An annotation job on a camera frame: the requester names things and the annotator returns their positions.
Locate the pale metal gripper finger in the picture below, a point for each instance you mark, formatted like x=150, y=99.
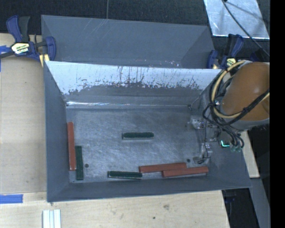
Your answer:
x=207, y=149
x=197, y=123

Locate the red-brown flat block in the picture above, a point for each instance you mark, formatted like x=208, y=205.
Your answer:
x=71, y=146
x=162, y=167
x=185, y=172

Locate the dark green flat block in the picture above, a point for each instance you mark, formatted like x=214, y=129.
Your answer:
x=79, y=163
x=124, y=174
x=137, y=135

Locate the grey metal bin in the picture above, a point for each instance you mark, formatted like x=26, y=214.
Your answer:
x=133, y=117

